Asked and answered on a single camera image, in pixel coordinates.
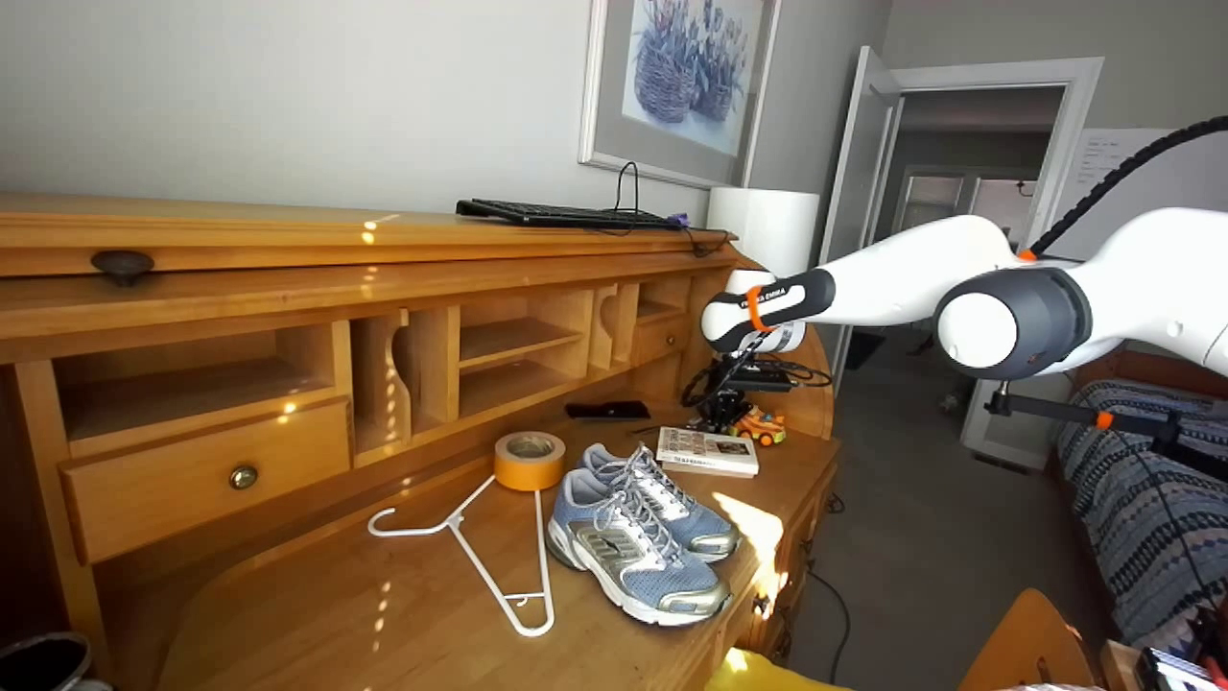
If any framed blue coral picture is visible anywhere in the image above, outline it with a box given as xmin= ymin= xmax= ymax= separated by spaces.
xmin=575 ymin=0 xmax=787 ymax=193

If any white paperback book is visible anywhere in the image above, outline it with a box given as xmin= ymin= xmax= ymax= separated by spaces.
xmin=654 ymin=422 xmax=764 ymax=474

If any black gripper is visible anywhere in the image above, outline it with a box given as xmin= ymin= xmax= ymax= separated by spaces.
xmin=700 ymin=360 xmax=759 ymax=437

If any orange toy car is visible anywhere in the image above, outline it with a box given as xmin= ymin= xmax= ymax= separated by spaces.
xmin=735 ymin=406 xmax=792 ymax=454

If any dark roll-top handle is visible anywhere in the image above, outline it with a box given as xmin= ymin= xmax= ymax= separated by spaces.
xmin=87 ymin=246 xmax=156 ymax=289

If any white box stand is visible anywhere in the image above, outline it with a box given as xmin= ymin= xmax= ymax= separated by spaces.
xmin=957 ymin=371 xmax=1081 ymax=474

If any black remote control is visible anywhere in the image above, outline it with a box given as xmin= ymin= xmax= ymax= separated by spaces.
xmin=561 ymin=395 xmax=657 ymax=424

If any cluttered white side table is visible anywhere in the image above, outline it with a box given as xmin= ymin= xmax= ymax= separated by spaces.
xmin=1099 ymin=598 xmax=1228 ymax=691

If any blue grey mesh sneaker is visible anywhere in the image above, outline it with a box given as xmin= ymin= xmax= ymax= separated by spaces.
xmin=585 ymin=442 xmax=745 ymax=569
xmin=547 ymin=465 xmax=735 ymax=633

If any black corrugated cable conduit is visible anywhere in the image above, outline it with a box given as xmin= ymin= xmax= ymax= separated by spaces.
xmin=1024 ymin=108 xmax=1228 ymax=260

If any white door frame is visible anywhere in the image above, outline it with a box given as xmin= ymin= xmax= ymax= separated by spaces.
xmin=880 ymin=54 xmax=1111 ymax=266

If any black round bin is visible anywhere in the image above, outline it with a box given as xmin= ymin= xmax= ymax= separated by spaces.
xmin=0 ymin=628 xmax=100 ymax=691

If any white open door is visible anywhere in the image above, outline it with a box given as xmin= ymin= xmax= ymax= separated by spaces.
xmin=814 ymin=43 xmax=907 ymax=388

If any orange tape roll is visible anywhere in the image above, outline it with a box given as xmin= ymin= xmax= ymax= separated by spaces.
xmin=490 ymin=424 xmax=572 ymax=500

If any bed with striped blanket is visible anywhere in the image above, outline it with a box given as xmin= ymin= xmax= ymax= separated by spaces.
xmin=1053 ymin=342 xmax=1228 ymax=646

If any white wall board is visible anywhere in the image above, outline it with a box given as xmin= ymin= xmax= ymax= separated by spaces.
xmin=1056 ymin=122 xmax=1228 ymax=266

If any wooden roll-top desk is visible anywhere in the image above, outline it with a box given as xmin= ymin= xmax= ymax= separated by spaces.
xmin=0 ymin=188 xmax=843 ymax=691

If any metal wire hook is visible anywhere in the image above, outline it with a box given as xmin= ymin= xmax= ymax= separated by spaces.
xmin=612 ymin=157 xmax=649 ymax=216

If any wooden chair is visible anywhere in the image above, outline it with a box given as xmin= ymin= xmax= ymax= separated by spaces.
xmin=957 ymin=584 xmax=1106 ymax=691

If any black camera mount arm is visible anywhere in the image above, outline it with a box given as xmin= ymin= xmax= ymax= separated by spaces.
xmin=981 ymin=378 xmax=1228 ymax=482

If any white wire clothes hanger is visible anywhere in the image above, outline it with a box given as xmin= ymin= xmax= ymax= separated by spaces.
xmin=366 ymin=469 xmax=561 ymax=642

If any black computer keyboard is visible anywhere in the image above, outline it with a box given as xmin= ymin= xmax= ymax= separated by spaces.
xmin=454 ymin=193 xmax=704 ymax=235

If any black floor cable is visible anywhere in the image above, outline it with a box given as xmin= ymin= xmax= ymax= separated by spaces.
xmin=805 ymin=565 xmax=856 ymax=681

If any hutch drawer with brass knob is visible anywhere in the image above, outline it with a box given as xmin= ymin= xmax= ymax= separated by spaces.
xmin=63 ymin=395 xmax=352 ymax=569

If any orange strap on arm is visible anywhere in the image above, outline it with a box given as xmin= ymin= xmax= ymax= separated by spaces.
xmin=740 ymin=285 xmax=776 ymax=339

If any yellow pillow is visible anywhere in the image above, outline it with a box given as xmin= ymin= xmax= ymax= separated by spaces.
xmin=700 ymin=642 xmax=851 ymax=691

